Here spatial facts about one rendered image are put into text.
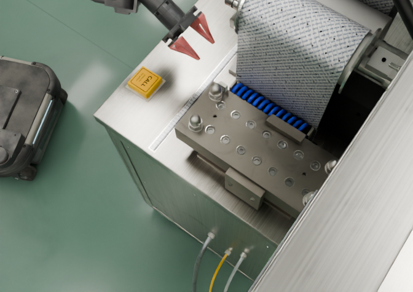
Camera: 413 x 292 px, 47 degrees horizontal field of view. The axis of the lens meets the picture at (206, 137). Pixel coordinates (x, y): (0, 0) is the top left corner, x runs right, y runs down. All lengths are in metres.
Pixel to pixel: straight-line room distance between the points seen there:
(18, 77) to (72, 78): 0.32
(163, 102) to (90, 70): 1.23
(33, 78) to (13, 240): 0.72
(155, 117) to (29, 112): 0.99
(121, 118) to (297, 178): 0.51
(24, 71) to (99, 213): 0.73
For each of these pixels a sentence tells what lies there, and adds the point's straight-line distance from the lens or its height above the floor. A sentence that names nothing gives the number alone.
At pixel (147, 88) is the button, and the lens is 1.32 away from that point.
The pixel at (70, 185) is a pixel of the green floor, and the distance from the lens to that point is 2.27.
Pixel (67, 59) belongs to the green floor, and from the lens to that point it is 2.59.
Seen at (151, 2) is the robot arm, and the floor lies 1.17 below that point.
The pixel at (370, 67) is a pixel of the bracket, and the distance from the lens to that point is 0.95.
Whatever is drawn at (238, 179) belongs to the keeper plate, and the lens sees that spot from 1.10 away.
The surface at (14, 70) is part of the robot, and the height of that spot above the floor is 0.24.
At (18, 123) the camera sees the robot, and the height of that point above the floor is 0.24.
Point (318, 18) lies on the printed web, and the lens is 0.96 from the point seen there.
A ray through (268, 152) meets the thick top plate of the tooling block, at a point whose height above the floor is 1.03.
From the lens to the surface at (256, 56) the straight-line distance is 1.06.
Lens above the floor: 2.06
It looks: 66 degrees down
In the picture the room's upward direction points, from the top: 4 degrees counter-clockwise
